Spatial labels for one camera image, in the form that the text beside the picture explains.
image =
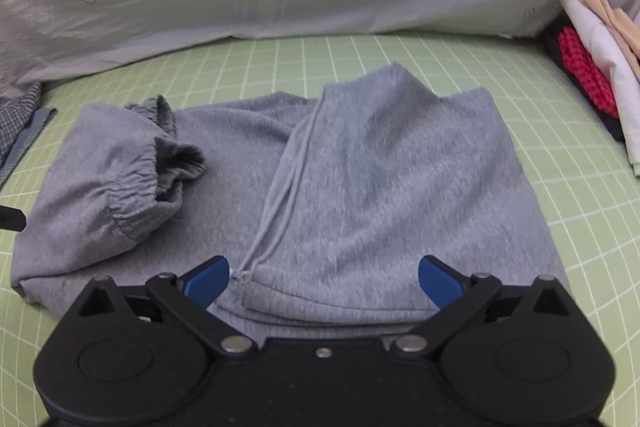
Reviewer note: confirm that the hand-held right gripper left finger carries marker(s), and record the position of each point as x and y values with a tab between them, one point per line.
207	279

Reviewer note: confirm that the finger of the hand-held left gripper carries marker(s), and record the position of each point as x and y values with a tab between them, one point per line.
11	218

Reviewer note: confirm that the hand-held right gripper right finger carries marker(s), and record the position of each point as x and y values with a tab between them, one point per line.
440	279

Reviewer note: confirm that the grey sweatpants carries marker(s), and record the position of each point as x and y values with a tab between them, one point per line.
375	182

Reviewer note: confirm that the stack of folded clothes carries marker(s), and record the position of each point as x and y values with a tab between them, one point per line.
625	107

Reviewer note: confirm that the dark blue checked cloth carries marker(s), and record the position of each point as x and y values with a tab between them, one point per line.
17	112

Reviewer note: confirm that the folded red checked cloth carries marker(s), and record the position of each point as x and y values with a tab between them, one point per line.
585	72

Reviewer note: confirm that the folded black cloth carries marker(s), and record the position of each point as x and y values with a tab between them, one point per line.
552	44

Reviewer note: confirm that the folded beige cloth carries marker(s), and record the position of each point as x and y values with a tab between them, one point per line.
617	24

